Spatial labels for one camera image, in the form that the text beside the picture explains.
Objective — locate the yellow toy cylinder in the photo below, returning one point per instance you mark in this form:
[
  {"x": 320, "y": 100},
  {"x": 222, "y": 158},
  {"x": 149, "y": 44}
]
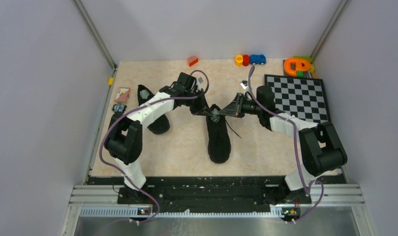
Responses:
[{"x": 238, "y": 60}]

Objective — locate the orange ring toy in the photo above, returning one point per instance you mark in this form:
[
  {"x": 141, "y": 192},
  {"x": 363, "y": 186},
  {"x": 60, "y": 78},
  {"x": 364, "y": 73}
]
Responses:
[{"x": 295, "y": 67}]

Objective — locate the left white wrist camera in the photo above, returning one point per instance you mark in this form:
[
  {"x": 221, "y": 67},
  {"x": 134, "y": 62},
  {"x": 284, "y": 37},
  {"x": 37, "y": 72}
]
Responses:
[{"x": 201, "y": 83}]

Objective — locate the orange toy brick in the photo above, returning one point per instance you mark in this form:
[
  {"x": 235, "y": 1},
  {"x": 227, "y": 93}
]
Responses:
[{"x": 192, "y": 60}]

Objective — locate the black white checkerboard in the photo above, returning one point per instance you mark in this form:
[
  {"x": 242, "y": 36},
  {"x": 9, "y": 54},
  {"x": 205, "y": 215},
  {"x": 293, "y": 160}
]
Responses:
[{"x": 304, "y": 99}]

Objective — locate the small blue black toy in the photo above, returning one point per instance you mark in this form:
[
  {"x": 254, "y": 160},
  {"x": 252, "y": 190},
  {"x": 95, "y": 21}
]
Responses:
[{"x": 119, "y": 108}]

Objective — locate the blue toy car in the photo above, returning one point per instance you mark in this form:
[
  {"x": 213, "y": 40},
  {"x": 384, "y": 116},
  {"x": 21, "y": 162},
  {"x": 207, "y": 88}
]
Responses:
[{"x": 257, "y": 59}]

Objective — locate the black shoe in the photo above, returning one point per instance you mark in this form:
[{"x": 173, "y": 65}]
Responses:
[
  {"x": 161, "y": 125},
  {"x": 219, "y": 145}
]

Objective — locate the red toy cylinder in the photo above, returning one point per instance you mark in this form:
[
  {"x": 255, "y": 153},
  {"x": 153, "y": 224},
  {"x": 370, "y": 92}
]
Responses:
[{"x": 246, "y": 60}]

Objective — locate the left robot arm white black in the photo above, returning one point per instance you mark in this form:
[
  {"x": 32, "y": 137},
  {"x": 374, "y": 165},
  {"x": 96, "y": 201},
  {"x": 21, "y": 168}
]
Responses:
[{"x": 124, "y": 137}]

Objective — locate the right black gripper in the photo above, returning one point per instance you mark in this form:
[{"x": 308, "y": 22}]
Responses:
[{"x": 232, "y": 109}]

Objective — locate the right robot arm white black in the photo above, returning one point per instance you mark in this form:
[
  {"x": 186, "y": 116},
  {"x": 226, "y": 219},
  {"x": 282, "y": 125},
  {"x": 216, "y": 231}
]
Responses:
[{"x": 318, "y": 147}]

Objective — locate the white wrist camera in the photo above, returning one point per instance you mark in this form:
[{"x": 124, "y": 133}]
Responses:
[
  {"x": 201, "y": 83},
  {"x": 244, "y": 84}
]

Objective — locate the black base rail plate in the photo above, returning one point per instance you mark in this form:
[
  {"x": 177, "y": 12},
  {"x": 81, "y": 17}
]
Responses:
[{"x": 207, "y": 194}]

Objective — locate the pink triangle card box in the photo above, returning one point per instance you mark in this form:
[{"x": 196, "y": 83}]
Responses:
[{"x": 122, "y": 95}]

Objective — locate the yellow clip on rail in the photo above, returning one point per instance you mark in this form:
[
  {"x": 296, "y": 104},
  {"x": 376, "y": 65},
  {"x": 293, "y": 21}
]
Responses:
[{"x": 110, "y": 82}]

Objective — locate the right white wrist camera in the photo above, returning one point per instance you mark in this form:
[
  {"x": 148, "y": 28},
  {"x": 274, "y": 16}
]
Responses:
[{"x": 244, "y": 84}]

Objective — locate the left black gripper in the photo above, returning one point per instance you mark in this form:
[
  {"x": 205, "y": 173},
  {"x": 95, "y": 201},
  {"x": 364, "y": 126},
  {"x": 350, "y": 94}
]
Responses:
[{"x": 202, "y": 107}]

